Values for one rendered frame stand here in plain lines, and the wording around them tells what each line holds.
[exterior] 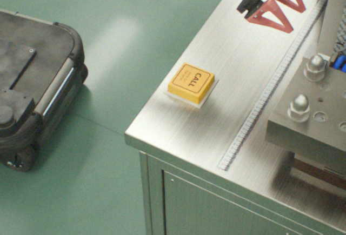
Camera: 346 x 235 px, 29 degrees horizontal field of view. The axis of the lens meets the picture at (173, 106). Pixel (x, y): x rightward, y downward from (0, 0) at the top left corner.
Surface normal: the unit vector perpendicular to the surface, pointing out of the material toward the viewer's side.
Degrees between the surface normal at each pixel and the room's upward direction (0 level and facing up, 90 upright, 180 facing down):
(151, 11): 0
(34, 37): 0
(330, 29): 90
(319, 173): 90
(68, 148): 0
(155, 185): 90
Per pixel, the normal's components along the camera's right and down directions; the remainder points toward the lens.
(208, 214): -0.48, 0.69
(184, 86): -0.01, -0.62
